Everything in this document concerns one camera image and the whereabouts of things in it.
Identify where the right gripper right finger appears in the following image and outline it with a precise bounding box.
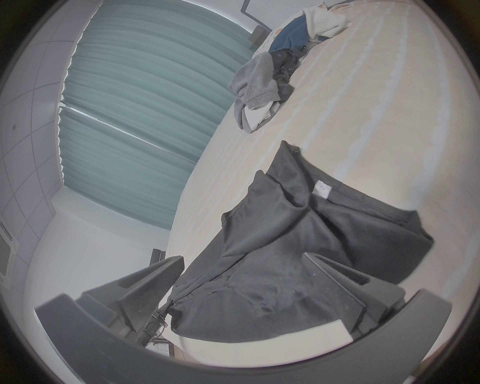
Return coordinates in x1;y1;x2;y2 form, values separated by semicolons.
302;252;407;335

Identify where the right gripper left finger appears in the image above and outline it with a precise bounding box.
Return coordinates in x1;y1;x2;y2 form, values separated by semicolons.
77;256;185;332

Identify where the black T-shirt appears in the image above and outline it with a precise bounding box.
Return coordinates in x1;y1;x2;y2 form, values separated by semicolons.
167;140;435;344

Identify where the bed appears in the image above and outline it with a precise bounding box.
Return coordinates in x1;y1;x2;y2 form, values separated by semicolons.
165;0;480;366

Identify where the blue-green curtain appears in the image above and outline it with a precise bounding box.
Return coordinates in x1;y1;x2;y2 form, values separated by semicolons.
58;107;197;231
62;0;263;164

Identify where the grey knitted garment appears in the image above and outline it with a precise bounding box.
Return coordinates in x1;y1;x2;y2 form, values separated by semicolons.
228;52;281;134

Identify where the black shiny garment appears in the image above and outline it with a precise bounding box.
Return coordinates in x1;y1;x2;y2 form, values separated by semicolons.
270;45;312;104

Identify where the dark blue garment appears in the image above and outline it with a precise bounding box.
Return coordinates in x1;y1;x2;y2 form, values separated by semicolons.
268;17;312;53

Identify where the grey bedside table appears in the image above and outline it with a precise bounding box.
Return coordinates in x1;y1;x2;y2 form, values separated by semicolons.
249;25;269;49

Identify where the white garment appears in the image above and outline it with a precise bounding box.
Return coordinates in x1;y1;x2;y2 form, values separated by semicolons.
302;3;352;40

